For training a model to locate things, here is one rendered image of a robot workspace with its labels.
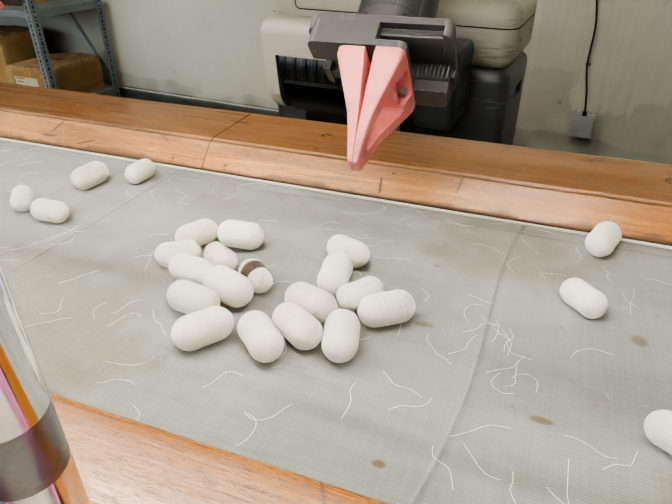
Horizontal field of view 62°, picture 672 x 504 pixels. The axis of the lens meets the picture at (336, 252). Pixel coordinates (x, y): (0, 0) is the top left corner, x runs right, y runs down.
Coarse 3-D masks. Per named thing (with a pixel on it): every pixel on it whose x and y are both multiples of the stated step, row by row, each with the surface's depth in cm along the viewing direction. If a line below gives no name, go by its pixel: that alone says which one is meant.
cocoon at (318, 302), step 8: (288, 288) 36; (296, 288) 35; (304, 288) 35; (312, 288) 35; (320, 288) 35; (288, 296) 35; (296, 296) 35; (304, 296) 35; (312, 296) 35; (320, 296) 34; (328, 296) 35; (304, 304) 35; (312, 304) 34; (320, 304) 34; (328, 304) 34; (336, 304) 35; (312, 312) 34; (320, 312) 34; (328, 312) 34; (320, 320) 35
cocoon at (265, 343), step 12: (252, 312) 33; (240, 324) 33; (252, 324) 32; (264, 324) 32; (240, 336) 33; (252, 336) 32; (264, 336) 31; (276, 336) 32; (252, 348) 31; (264, 348) 31; (276, 348) 31; (264, 360) 32
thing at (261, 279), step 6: (252, 258) 39; (240, 270) 38; (258, 270) 37; (264, 270) 38; (252, 276) 37; (258, 276) 37; (264, 276) 37; (270, 276) 38; (252, 282) 37; (258, 282) 37; (264, 282) 37; (270, 282) 38; (258, 288) 37; (264, 288) 37
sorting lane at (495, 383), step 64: (0, 192) 52; (64, 192) 52; (128, 192) 52; (192, 192) 52; (256, 192) 52; (320, 192) 52; (0, 256) 42; (64, 256) 42; (128, 256) 42; (256, 256) 42; (320, 256) 42; (384, 256) 42; (448, 256) 42; (512, 256) 42; (576, 256) 42; (640, 256) 42; (64, 320) 36; (128, 320) 36; (448, 320) 36; (512, 320) 36; (576, 320) 36; (640, 320) 36; (64, 384) 31; (128, 384) 31; (192, 384) 31; (256, 384) 31; (320, 384) 31; (384, 384) 31; (448, 384) 31; (512, 384) 31; (576, 384) 31; (640, 384) 31; (256, 448) 27; (320, 448) 27; (384, 448) 27; (448, 448) 27; (512, 448) 27; (576, 448) 27; (640, 448) 27
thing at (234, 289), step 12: (204, 276) 37; (216, 276) 36; (228, 276) 36; (240, 276) 36; (216, 288) 36; (228, 288) 36; (240, 288) 36; (252, 288) 36; (228, 300) 36; (240, 300) 36
